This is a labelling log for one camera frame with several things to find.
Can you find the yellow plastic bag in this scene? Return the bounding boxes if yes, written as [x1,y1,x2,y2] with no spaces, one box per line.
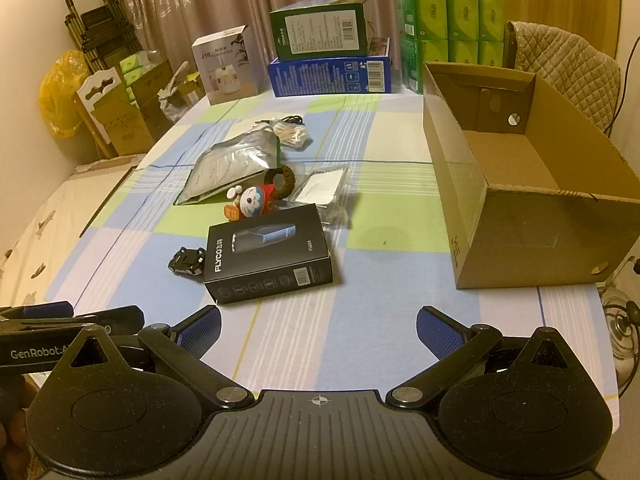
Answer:
[39,50,93,140]

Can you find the black shaver box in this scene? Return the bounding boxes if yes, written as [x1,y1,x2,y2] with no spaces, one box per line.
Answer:
[203,203,334,306]

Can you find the crumpled clear plastic bag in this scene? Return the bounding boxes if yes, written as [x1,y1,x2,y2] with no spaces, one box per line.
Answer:
[159,77,188,121]

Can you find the brown cardboard carton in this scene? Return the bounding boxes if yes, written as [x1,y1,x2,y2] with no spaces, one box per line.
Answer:
[127,60,173,121]

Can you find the small black toy car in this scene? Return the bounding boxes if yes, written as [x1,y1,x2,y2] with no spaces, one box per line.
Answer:
[167,246,207,275]

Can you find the quilted chair back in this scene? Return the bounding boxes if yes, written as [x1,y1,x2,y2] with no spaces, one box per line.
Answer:
[502,20,623,133]

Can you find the cardboard box with white hanger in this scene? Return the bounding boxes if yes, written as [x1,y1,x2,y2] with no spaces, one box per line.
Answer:
[75,65,153,156]

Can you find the blue cat toy figure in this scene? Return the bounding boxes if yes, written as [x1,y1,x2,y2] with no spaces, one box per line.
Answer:
[223,182,276,221]

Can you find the beige printed bedding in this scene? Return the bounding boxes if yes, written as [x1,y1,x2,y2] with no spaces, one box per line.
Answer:
[0,160,141,311]

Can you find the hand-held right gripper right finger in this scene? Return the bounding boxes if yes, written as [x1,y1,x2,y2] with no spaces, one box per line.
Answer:
[385,305,576,412]

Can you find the large cardboard box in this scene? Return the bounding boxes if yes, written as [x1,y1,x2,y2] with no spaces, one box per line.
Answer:
[422,60,640,290]

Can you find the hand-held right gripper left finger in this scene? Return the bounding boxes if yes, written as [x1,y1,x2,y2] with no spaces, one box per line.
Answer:
[65,305,256,412]

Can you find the blue box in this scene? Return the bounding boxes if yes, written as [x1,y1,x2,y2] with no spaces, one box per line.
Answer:
[266,55,392,98]

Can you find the checked bedsheet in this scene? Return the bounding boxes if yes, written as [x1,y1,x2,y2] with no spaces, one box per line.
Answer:
[42,92,623,411]

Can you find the white humidifier box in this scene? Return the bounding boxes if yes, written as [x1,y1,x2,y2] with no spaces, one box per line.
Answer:
[191,25,261,106]

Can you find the bag of cotton swabs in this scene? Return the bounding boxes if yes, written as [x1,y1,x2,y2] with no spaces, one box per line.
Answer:
[270,122,313,150]

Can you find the light green packets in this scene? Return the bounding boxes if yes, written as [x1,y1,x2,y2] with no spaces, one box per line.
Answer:
[120,54,151,106]

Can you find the white square lid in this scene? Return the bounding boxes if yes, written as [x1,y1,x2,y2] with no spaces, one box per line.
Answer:
[294,167,348,207]

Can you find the stack of green tissue packs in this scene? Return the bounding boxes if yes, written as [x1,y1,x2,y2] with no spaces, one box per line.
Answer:
[393,0,506,95]

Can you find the person's left hand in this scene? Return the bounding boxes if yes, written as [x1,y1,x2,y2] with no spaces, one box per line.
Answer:
[0,407,30,463]

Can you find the folded metal rack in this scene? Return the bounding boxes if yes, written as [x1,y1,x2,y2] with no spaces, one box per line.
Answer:
[64,0,151,81]

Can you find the brown braided bracelet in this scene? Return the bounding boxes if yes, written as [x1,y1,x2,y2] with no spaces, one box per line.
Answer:
[260,162,297,202]

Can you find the dark green box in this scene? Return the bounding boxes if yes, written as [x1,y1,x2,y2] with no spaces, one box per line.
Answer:
[269,0,373,58]

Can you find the silver foil bag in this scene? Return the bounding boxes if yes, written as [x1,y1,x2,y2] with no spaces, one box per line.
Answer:
[174,127,281,207]

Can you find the wire fan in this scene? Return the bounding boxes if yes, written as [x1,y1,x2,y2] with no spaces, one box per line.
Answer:
[600,255,640,361]

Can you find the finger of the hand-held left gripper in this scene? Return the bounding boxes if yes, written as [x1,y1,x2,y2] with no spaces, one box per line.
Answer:
[0,301,75,323]
[74,307,146,337]

